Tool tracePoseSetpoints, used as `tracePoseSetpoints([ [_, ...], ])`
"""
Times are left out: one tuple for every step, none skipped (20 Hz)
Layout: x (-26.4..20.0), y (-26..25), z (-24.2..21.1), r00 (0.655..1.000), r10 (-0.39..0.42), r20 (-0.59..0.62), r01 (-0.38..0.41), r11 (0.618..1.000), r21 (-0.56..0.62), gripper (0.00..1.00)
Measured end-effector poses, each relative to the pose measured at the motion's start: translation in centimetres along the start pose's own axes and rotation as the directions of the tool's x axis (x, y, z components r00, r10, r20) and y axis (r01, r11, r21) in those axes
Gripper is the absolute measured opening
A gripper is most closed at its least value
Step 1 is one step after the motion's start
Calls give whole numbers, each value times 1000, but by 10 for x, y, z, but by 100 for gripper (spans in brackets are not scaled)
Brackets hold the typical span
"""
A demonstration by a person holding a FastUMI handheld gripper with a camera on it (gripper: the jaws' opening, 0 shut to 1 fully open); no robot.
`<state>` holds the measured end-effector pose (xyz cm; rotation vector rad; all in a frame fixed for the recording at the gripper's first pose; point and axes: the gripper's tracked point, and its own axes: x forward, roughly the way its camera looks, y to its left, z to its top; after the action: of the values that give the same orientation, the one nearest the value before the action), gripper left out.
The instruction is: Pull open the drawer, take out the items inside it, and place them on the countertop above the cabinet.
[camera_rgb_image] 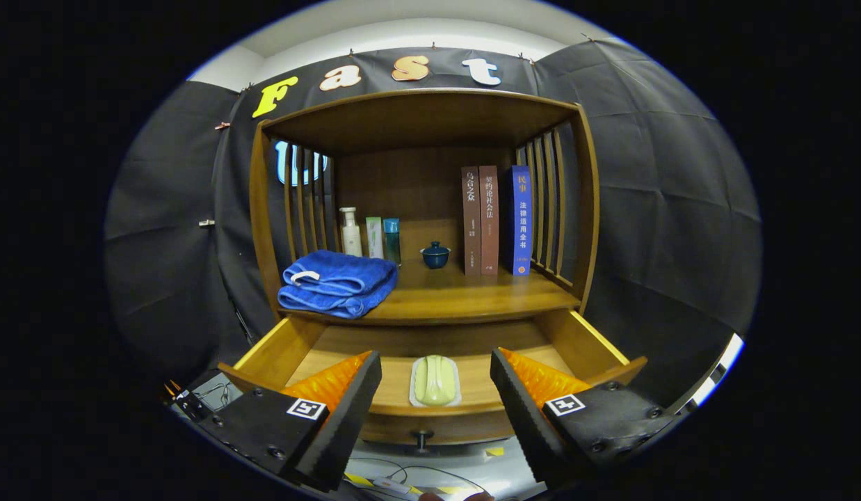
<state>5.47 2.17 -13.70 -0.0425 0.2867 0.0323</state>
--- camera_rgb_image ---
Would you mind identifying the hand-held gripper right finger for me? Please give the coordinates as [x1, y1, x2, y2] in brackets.
[490, 347, 684, 488]

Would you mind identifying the white pump bottle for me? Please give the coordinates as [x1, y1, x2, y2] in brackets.
[339, 207, 363, 257]

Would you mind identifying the black device with orange wires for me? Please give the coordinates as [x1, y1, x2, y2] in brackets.
[165, 379, 223, 422]

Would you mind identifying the wooden countertop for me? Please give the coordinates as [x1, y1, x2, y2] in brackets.
[277, 259, 583, 326]

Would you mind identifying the reddish brown book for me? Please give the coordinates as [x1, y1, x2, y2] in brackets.
[478, 165, 499, 276]

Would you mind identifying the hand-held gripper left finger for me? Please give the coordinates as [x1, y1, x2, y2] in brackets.
[191, 350, 383, 493]

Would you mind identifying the white green tube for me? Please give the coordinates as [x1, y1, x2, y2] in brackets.
[365, 216, 385, 260]

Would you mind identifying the blue book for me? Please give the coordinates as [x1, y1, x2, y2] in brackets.
[507, 165, 533, 277]

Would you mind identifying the blue lidded teacup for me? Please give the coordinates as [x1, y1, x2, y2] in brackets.
[421, 241, 451, 270]

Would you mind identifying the dark brown book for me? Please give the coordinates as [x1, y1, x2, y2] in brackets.
[461, 166, 482, 276]

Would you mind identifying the blue cap clear bottle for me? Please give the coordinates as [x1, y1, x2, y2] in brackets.
[383, 218, 402, 265]

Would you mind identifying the wooden drawer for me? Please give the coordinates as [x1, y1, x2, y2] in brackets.
[218, 310, 648, 446]

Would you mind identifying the black floor cable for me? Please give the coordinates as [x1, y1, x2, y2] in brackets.
[344, 456, 494, 498]

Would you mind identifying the blue folded towel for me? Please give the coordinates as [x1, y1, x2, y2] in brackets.
[277, 250, 399, 319]

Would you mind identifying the wooden cabinet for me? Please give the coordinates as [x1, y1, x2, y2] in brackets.
[218, 88, 648, 446]

